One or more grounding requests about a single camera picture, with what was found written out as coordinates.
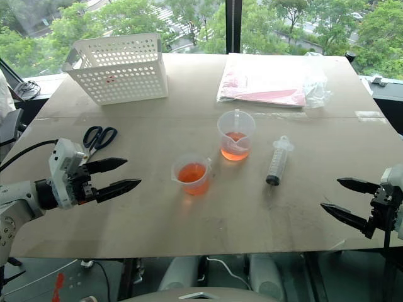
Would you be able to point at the small grey device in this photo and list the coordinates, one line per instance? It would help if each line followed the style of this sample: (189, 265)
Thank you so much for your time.
(378, 80)

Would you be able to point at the white perforated plastic basket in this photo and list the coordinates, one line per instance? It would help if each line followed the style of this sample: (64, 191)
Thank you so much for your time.
(126, 78)

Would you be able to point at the clear plastic syringe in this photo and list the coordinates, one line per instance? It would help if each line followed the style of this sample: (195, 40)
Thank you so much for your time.
(277, 163)

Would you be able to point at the clear tape strip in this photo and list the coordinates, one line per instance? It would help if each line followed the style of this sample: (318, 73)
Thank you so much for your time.
(371, 116)

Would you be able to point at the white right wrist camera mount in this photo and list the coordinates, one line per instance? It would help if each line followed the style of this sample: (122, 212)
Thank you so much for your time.
(393, 176)

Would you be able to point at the crumpled clear plastic bag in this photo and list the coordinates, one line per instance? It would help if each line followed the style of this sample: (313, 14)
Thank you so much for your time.
(316, 91)

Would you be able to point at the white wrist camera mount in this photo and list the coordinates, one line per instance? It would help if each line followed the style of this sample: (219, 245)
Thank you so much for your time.
(63, 157)
(393, 176)

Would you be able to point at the dark grey chair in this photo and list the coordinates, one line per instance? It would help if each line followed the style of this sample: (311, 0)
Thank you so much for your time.
(11, 126)

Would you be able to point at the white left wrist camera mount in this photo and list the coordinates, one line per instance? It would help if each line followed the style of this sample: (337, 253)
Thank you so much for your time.
(63, 157)

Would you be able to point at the grey robot torso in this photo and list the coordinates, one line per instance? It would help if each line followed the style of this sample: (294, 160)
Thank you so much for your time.
(201, 295)

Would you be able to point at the large beaker with orange liquid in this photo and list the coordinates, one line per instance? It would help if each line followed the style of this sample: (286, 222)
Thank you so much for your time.
(236, 138)

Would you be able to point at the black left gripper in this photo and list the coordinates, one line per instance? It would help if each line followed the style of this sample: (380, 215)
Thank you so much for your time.
(80, 188)

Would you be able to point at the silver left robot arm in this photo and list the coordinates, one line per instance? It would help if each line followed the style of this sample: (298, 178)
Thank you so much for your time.
(15, 201)

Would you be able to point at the dark table leg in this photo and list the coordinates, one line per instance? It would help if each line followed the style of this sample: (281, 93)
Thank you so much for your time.
(126, 277)

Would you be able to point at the pink folder in plastic sleeve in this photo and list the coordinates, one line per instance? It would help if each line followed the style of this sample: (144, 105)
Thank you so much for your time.
(261, 81)

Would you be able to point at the small beaker with orange liquid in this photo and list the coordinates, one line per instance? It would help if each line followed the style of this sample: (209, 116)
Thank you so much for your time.
(192, 176)

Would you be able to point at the grey rounded robot leg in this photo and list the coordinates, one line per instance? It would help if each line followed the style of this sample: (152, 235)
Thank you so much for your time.
(178, 273)
(266, 275)

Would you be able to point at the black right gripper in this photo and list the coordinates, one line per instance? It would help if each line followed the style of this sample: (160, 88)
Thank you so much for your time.
(385, 207)

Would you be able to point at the black window frame post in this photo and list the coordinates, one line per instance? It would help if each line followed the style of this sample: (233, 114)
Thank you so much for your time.
(233, 25)

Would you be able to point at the white cloth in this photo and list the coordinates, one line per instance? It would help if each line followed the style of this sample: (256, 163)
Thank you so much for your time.
(6, 94)

